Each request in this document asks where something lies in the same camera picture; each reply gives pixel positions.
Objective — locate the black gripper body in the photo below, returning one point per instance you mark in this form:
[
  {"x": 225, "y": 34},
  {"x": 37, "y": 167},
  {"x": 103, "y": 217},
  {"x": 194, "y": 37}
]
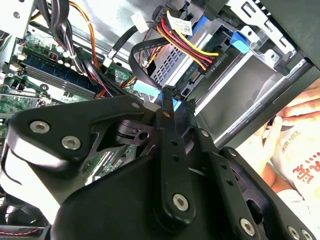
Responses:
[{"x": 112, "y": 212}]

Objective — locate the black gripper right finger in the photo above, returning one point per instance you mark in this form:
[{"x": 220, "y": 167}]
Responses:
[{"x": 225, "y": 175}]

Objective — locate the person's left hand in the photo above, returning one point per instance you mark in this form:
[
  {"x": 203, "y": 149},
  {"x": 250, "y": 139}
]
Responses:
[{"x": 262, "y": 147}]

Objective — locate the hard disk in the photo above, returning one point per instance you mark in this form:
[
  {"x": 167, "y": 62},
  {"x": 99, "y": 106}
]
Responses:
[{"x": 240, "y": 42}]

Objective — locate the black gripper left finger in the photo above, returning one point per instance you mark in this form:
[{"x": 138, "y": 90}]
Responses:
[{"x": 62, "y": 120}]

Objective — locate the person's right hand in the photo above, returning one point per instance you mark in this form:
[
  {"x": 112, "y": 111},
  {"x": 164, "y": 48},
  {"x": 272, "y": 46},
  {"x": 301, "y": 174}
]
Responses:
[{"x": 307, "y": 100}]

